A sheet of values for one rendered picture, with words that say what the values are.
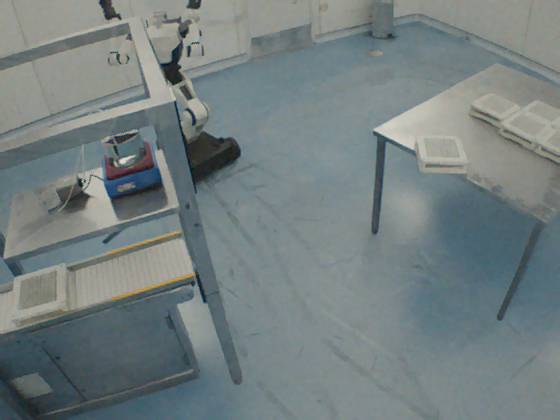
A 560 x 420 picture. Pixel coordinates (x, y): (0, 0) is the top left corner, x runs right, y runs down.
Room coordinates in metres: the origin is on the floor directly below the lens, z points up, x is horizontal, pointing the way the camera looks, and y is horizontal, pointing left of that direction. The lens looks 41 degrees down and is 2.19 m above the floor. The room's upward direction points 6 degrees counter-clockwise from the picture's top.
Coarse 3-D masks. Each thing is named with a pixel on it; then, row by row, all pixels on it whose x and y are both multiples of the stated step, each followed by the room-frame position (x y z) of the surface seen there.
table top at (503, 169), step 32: (448, 96) 2.57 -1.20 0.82; (480, 96) 2.55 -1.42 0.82; (512, 96) 2.53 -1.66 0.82; (544, 96) 2.52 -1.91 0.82; (384, 128) 2.22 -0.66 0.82; (416, 128) 2.20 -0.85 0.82; (448, 128) 2.17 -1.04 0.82; (480, 128) 2.15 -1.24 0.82; (480, 160) 1.84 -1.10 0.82; (512, 160) 1.81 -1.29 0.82; (544, 160) 1.79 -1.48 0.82; (512, 192) 1.56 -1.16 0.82; (544, 192) 1.53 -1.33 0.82; (544, 224) 1.33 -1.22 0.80
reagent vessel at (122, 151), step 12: (132, 132) 1.31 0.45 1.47; (108, 144) 1.28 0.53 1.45; (120, 144) 1.28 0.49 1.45; (132, 144) 1.30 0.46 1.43; (144, 144) 1.36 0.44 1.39; (108, 156) 1.29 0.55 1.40; (120, 156) 1.28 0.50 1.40; (132, 156) 1.29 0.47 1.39; (144, 156) 1.33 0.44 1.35; (120, 168) 1.28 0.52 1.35
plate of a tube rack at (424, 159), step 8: (416, 136) 2.00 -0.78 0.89; (424, 136) 2.00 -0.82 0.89; (432, 136) 1.99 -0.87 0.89; (440, 136) 1.98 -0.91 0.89; (424, 144) 1.92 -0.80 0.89; (440, 144) 1.91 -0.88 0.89; (424, 152) 1.85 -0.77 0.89; (456, 152) 1.83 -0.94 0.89; (464, 152) 1.82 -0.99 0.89; (424, 160) 1.78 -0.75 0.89; (432, 160) 1.77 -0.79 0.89; (440, 160) 1.77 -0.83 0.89; (448, 160) 1.76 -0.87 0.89; (456, 160) 1.76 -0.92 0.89; (464, 160) 1.75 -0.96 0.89
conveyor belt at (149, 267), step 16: (128, 256) 1.39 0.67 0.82; (144, 256) 1.38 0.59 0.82; (160, 256) 1.37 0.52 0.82; (176, 256) 1.36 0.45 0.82; (80, 272) 1.32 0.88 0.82; (96, 272) 1.31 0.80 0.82; (112, 272) 1.30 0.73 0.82; (128, 272) 1.29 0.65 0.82; (144, 272) 1.29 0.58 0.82; (160, 272) 1.28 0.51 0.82; (176, 272) 1.27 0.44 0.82; (192, 272) 1.27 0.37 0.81; (80, 288) 1.22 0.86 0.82; (96, 288) 1.22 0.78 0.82; (112, 288) 1.21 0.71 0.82; (128, 288) 1.21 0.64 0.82; (0, 304) 1.16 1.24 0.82; (80, 304) 1.14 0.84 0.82; (0, 320) 1.07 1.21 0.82
